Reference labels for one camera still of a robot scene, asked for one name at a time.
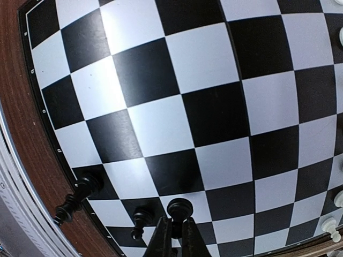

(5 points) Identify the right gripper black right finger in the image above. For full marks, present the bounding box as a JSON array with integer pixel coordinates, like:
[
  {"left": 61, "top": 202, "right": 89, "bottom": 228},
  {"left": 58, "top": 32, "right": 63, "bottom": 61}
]
[{"left": 182, "top": 217, "right": 210, "bottom": 257}]

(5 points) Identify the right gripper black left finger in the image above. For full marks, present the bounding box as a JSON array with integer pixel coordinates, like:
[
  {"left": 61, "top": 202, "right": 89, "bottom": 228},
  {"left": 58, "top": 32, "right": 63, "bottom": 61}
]
[{"left": 144, "top": 217, "right": 173, "bottom": 257}]

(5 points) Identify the black chess pawn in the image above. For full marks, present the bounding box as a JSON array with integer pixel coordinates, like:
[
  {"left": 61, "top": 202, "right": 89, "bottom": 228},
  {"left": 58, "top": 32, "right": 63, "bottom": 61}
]
[
  {"left": 131, "top": 207, "right": 155, "bottom": 241},
  {"left": 167, "top": 198, "right": 193, "bottom": 239}
]

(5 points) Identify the black chess king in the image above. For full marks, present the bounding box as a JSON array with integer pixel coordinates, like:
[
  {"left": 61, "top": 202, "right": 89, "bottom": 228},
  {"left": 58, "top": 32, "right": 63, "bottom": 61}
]
[{"left": 53, "top": 172, "right": 104, "bottom": 226}]

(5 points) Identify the black and white chessboard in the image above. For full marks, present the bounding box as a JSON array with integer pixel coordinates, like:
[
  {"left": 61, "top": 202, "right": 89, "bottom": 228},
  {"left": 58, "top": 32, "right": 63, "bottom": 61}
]
[{"left": 19, "top": 1, "right": 342, "bottom": 256}]

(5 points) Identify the white chess pawn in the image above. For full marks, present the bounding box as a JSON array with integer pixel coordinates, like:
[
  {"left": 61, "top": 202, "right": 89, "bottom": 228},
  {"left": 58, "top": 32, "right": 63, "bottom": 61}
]
[
  {"left": 334, "top": 191, "right": 343, "bottom": 208},
  {"left": 321, "top": 217, "right": 341, "bottom": 243}
]

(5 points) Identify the aluminium front rail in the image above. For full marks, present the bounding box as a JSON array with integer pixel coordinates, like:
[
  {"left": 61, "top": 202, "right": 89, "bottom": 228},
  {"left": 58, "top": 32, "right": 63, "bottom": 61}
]
[{"left": 1, "top": 111, "right": 81, "bottom": 256}]

